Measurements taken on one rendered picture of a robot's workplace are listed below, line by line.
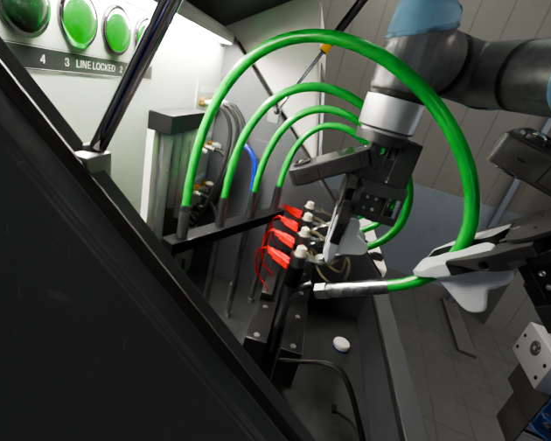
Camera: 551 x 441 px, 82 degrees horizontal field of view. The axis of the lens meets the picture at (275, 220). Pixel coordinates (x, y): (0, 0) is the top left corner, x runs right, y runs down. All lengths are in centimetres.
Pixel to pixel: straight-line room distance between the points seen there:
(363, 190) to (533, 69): 21
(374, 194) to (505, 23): 256
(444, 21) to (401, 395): 55
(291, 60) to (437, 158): 217
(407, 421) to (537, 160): 44
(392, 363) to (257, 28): 76
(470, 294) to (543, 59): 24
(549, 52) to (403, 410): 51
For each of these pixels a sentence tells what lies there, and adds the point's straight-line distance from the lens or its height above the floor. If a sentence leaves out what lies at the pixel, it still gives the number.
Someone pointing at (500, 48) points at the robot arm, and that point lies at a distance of 48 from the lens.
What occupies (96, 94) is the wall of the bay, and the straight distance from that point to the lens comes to 44.
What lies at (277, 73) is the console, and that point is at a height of 139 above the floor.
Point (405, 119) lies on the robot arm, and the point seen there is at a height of 137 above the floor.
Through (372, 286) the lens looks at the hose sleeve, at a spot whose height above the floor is 118.
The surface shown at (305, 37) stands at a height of 142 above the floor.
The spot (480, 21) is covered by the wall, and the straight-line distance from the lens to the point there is 291.
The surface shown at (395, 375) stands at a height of 95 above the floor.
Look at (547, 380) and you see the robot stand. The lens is 96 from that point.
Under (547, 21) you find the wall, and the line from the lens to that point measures 301.
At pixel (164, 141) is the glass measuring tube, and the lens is 55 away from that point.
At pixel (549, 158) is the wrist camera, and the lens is 31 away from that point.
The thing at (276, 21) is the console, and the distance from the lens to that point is 84.
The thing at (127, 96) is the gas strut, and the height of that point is 135.
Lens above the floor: 137
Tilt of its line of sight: 23 degrees down
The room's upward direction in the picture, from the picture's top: 15 degrees clockwise
